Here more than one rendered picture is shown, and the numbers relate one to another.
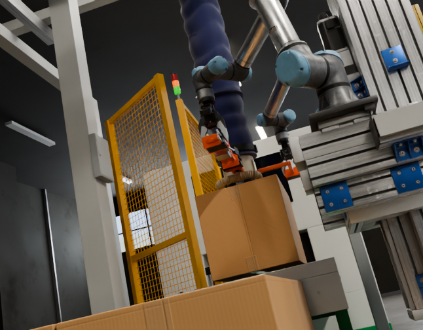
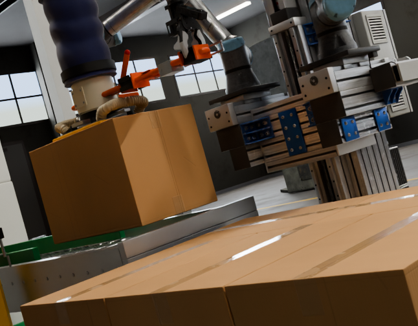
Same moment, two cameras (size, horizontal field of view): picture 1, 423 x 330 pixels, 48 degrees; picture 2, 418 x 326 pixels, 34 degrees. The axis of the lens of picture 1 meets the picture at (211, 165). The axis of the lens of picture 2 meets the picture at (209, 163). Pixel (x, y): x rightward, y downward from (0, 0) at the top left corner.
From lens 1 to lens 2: 2.07 m
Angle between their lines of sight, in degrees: 58
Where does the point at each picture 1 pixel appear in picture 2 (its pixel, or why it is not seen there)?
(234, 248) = (160, 186)
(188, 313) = not seen: outside the picture
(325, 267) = (248, 206)
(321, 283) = not seen: hidden behind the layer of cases
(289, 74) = (342, 8)
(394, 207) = (359, 144)
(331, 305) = not seen: hidden behind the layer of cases
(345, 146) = (359, 85)
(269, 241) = (191, 180)
